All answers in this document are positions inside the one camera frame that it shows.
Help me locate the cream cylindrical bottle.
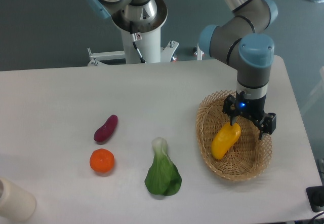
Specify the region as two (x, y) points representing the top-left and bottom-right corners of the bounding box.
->
(1, 177), (36, 222)

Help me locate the woven wicker basket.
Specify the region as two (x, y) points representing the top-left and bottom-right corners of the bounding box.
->
(195, 90), (272, 181)

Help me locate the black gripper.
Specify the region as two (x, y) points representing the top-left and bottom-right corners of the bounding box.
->
(222, 91), (276, 140)

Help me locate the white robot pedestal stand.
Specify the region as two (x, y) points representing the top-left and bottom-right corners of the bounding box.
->
(88, 0), (179, 66)

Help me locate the orange tangerine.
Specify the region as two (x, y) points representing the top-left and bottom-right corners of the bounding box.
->
(89, 148), (115, 173)

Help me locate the green bok choy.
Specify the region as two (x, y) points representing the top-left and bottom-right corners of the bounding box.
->
(144, 137), (182, 196)

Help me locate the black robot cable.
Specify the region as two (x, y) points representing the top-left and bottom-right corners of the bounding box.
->
(129, 20), (147, 64)

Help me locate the black device at edge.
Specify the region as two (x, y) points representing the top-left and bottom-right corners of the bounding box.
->
(306, 185), (323, 212)

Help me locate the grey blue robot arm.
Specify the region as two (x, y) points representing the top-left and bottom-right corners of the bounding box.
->
(86, 0), (278, 135)

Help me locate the yellow mango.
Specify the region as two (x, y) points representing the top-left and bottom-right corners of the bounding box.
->
(211, 123), (241, 160)

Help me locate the purple sweet potato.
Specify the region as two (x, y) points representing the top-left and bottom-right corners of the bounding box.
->
(94, 115), (118, 143)

